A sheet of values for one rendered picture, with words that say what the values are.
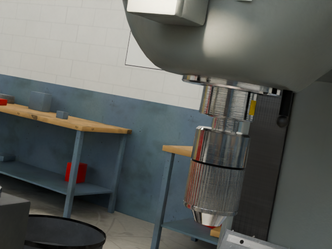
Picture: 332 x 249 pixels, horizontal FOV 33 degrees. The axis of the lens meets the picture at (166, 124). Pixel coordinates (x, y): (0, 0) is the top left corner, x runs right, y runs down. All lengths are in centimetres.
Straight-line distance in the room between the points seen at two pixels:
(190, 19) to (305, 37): 8
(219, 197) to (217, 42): 14
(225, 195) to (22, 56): 663
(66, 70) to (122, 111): 96
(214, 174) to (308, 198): 40
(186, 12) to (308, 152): 50
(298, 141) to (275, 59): 46
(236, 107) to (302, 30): 9
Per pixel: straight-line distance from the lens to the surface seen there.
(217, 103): 45
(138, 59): 583
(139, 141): 572
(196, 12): 37
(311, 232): 84
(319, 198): 83
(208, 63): 40
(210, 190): 45
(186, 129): 541
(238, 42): 38
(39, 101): 625
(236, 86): 43
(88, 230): 268
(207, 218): 47
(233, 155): 45
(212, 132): 45
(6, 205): 71
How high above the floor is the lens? 129
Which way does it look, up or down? 3 degrees down
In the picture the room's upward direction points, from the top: 10 degrees clockwise
